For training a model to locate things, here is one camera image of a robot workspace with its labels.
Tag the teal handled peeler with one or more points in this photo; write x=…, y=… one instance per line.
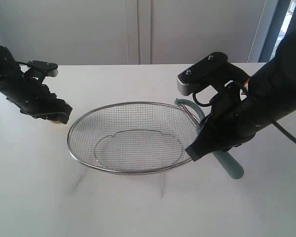
x=226, y=160

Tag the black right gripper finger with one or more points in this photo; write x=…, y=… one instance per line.
x=208, y=140

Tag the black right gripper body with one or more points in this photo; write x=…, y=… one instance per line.
x=238, y=121

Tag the window frame with glass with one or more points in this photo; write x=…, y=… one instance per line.
x=283, y=22

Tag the white cabinet doors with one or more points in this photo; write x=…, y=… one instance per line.
x=105, y=32

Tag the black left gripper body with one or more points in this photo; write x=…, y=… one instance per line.
x=38, y=98

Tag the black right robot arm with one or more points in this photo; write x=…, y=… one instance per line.
x=275, y=81

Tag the oval wire mesh basket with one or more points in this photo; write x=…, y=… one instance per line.
x=135, y=138

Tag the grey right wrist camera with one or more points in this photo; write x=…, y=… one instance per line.
x=185, y=87

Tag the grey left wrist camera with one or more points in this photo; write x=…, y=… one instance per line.
x=42, y=68

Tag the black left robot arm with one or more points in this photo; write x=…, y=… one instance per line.
x=22, y=84

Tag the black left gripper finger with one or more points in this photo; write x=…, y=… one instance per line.
x=52, y=116
x=62, y=107

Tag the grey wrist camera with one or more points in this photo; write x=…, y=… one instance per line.
x=42, y=68
x=185, y=87

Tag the yellow lemon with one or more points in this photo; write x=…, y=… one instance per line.
x=55, y=121

